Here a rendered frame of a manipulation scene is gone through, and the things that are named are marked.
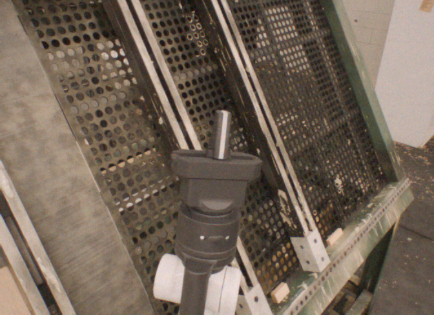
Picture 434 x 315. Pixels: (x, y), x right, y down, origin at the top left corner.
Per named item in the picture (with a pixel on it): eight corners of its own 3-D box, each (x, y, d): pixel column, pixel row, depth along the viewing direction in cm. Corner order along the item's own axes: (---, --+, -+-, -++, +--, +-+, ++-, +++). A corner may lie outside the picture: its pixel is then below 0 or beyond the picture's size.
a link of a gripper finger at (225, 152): (220, 109, 49) (214, 153, 51) (227, 113, 46) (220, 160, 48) (232, 110, 50) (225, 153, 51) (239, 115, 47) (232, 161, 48)
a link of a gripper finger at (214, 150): (227, 113, 46) (220, 160, 48) (220, 109, 49) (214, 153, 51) (214, 112, 46) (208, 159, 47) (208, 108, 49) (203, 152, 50)
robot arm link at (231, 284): (243, 260, 55) (235, 310, 63) (185, 248, 56) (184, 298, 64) (236, 299, 49) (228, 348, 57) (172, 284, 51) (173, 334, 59)
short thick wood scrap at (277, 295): (274, 302, 112) (278, 303, 111) (270, 294, 112) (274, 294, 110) (285, 290, 116) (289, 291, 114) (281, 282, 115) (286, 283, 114)
